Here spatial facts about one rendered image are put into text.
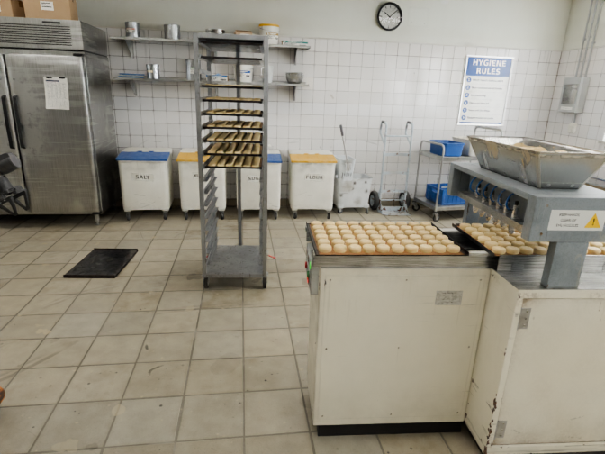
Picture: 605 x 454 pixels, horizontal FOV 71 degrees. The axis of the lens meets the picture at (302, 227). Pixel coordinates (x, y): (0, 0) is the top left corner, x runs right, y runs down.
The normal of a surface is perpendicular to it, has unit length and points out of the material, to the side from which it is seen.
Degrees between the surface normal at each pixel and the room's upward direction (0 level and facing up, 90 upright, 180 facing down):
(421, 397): 90
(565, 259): 90
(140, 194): 92
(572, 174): 110
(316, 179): 92
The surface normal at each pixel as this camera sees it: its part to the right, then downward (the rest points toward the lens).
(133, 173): 0.18, 0.34
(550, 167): 0.06, 0.61
